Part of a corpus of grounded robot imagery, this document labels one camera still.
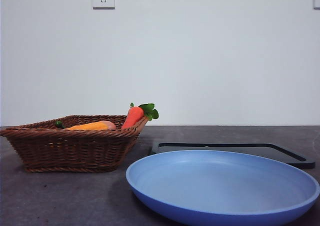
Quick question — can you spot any blue round plate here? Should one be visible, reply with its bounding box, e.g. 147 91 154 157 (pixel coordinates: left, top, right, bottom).
125 149 320 226

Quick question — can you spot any orange yellow corn cob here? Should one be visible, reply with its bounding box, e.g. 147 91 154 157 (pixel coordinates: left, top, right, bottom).
65 120 111 132

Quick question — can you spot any brown egg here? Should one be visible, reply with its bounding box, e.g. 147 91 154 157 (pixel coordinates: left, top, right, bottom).
101 120 118 132

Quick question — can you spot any black rectangular tray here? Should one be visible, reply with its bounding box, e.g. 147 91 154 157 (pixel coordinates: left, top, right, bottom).
149 142 316 170

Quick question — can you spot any orange carrot with green leaves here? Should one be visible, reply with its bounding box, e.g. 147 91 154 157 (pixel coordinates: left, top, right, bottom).
121 102 160 130

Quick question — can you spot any brown wicker basket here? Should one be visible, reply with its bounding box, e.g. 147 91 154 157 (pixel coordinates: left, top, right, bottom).
0 114 150 174

